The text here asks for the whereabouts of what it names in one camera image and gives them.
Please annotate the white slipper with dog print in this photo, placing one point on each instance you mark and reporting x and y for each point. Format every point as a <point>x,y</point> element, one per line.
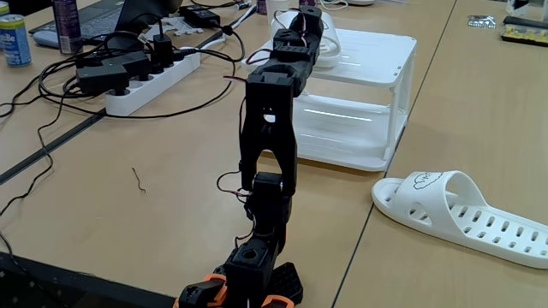
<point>432,201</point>
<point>331,47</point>

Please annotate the white two-tier shoe rack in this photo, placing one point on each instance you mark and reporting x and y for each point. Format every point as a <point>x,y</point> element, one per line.
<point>364,60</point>

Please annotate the dark purple drink can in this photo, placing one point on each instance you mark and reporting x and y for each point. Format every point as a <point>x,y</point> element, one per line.
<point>307,2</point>
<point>262,6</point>

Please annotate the white paper cup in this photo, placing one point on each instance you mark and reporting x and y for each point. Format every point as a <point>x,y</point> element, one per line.
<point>276,5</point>

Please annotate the black power brick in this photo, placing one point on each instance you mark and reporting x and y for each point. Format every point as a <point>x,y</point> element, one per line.
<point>199,17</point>

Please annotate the black plug-in charger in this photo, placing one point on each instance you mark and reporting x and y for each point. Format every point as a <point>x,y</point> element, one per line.
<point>162,49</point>

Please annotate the silver foil wrapper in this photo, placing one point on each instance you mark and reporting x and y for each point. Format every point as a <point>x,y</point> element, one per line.
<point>481,21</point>

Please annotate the white power strip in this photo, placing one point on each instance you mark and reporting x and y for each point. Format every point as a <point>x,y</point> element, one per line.
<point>150,92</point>

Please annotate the dark laptop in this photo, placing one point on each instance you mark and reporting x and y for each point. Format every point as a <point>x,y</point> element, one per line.
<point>98,19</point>

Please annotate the black and yellow box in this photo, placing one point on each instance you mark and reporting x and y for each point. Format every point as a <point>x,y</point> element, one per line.
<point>524,34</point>

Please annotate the large black power adapter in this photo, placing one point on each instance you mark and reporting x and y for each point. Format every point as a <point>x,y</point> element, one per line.
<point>103,79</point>

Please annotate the white plastic box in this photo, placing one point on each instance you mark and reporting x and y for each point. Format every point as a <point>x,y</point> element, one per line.
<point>526,8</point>

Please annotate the thin dark twig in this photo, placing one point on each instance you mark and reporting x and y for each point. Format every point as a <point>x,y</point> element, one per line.
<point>137,177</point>

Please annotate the tall purple drink can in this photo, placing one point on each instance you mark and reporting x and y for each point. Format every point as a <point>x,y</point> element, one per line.
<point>67,25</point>

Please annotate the pale blue mouse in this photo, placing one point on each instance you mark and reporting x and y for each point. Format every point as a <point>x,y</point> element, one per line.
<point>45,39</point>

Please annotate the blue drink can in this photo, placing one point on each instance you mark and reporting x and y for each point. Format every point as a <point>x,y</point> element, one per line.
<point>15,43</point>

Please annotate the teal drink can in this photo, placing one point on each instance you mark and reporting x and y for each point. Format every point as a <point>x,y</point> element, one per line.
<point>3,8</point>

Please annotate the white printed bracket part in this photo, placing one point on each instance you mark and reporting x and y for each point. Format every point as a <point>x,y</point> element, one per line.
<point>175,27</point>

